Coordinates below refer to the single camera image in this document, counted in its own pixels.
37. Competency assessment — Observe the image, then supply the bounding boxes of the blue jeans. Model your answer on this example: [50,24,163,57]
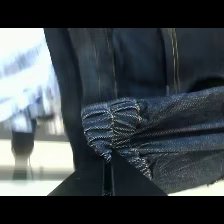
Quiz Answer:
[43,28,224,195]

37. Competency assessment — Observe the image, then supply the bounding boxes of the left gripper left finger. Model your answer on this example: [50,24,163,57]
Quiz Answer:
[47,160,105,197]

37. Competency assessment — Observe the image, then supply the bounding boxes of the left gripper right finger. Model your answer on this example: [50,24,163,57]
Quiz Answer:
[110,149,168,197]

